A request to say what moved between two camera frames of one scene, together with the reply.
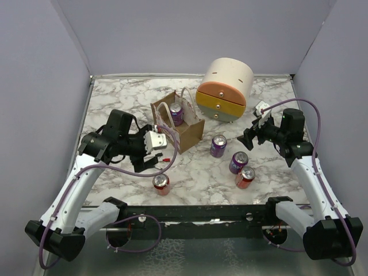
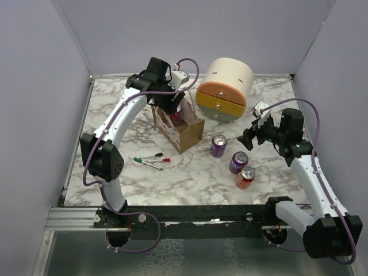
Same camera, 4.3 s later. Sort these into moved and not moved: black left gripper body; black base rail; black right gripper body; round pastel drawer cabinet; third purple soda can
Moved: black left gripper body
Not moved: black base rail; round pastel drawer cabinet; third purple soda can; black right gripper body
